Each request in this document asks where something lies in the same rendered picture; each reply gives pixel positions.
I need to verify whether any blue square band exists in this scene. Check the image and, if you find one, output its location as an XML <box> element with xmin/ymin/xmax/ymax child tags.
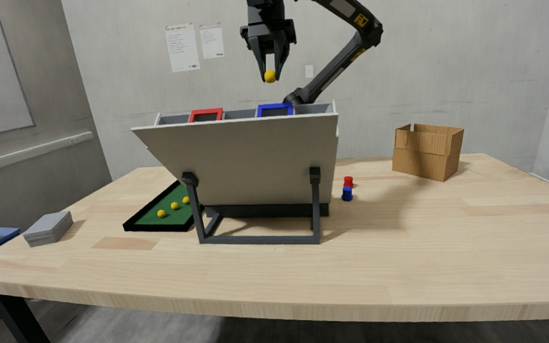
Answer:
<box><xmin>257</xmin><ymin>102</ymin><xmax>292</xmax><ymax>117</ymax></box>

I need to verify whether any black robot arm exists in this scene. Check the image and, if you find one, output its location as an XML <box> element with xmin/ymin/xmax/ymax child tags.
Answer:
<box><xmin>247</xmin><ymin>0</ymin><xmax>383</xmax><ymax>105</ymax></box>

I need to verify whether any blue plug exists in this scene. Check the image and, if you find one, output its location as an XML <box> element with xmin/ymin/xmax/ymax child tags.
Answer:
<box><xmin>342</xmin><ymin>187</ymin><xmax>353</xmax><ymax>202</ymax></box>

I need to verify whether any brown cardboard box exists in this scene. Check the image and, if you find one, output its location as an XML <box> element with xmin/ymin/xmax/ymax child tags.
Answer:
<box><xmin>392</xmin><ymin>124</ymin><xmax>464</xmax><ymax>182</ymax></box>

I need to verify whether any red plug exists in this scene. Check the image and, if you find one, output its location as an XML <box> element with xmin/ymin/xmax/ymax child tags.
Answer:
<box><xmin>343</xmin><ymin>177</ymin><xmax>354</xmax><ymax>188</ymax></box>

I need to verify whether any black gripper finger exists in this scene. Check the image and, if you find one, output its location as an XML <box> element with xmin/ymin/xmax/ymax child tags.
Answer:
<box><xmin>248</xmin><ymin>36</ymin><xmax>266</xmax><ymax>83</ymax></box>
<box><xmin>274</xmin><ymin>33</ymin><xmax>290</xmax><ymax>81</ymax></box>

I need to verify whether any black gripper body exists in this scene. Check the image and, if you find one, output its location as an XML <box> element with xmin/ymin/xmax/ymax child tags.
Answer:
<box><xmin>240</xmin><ymin>19</ymin><xmax>297</xmax><ymax>54</ymax></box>

